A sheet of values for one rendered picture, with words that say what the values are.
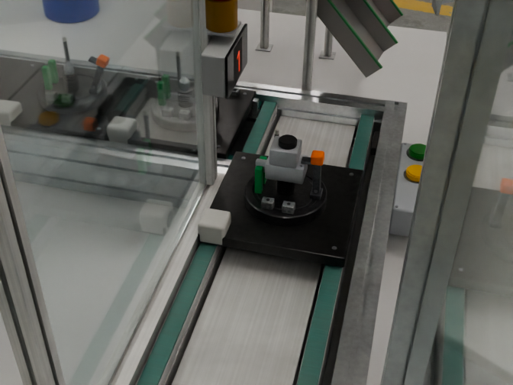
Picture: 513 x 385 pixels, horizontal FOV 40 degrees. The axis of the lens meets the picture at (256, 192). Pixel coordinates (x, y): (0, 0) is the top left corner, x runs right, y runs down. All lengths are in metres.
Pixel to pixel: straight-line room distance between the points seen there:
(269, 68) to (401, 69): 0.33
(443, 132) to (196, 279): 0.78
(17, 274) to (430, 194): 0.39
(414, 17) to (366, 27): 2.65
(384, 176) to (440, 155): 0.95
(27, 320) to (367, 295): 0.55
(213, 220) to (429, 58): 0.97
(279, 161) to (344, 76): 0.70
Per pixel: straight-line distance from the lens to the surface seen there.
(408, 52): 1.97
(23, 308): 0.69
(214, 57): 1.08
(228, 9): 1.09
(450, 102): 0.37
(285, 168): 1.16
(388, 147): 1.41
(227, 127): 1.40
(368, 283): 1.11
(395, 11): 1.79
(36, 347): 0.73
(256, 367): 1.04
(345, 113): 1.52
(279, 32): 2.03
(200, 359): 1.05
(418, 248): 0.43
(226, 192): 1.24
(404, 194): 1.28
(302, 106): 1.52
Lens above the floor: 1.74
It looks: 38 degrees down
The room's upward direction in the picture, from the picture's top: 1 degrees clockwise
